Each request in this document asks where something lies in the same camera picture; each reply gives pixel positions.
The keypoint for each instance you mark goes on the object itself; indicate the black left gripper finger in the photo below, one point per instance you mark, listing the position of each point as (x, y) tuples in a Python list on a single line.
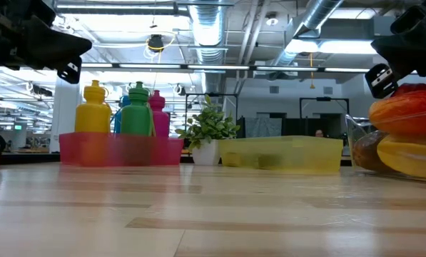
[(55, 44), (70, 71)]

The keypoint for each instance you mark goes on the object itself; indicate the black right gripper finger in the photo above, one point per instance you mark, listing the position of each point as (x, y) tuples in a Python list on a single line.
[(416, 53), (381, 81)]

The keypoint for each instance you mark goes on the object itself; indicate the red strawberry fruit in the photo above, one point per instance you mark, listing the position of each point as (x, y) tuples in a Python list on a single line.
[(416, 88)]

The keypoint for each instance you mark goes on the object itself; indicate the red and orange toy mango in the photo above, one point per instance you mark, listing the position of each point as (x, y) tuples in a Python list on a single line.
[(409, 112)]

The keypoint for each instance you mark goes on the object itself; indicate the yellow plastic squeeze bottle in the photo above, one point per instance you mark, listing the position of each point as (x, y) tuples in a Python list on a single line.
[(91, 114)]

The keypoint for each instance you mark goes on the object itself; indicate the blue plastic squeeze bottle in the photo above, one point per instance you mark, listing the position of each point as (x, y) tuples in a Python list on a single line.
[(118, 118)]

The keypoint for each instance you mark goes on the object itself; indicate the large dark maroon toy fruit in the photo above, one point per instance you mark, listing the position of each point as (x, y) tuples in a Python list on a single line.
[(367, 151)]

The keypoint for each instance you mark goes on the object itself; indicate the green plastic squeeze bottle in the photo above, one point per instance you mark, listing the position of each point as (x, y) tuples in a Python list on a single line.
[(136, 118)]

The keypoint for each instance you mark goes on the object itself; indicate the yellow toy mango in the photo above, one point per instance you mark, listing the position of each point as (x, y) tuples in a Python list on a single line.
[(412, 157)]

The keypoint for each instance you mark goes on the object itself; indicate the pink plastic squeeze bottle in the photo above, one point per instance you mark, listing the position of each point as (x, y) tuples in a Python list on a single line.
[(161, 121)]

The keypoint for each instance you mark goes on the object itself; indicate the clear plastic bin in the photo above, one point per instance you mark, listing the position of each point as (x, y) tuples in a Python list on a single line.
[(355, 125)]

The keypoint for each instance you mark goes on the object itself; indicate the person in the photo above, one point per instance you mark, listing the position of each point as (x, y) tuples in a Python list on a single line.
[(319, 133)]

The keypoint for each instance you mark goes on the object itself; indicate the red translucent plastic bin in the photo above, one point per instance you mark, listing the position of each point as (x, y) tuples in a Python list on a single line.
[(102, 150)]

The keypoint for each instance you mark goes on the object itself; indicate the black ceiling-hung device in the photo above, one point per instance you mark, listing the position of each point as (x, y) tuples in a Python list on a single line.
[(155, 43)]

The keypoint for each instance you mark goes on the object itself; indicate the yellow translucent plastic bin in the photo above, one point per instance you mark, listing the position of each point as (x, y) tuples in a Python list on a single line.
[(287, 153)]

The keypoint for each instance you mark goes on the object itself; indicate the small potted green plant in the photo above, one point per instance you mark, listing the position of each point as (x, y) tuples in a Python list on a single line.
[(207, 128)]

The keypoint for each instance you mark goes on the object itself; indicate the slanted silver ceiling duct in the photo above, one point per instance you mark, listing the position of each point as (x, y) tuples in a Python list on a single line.
[(312, 21)]

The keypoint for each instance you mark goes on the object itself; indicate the ribbed silver ceiling duct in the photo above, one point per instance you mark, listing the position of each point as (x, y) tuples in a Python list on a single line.
[(208, 32)]

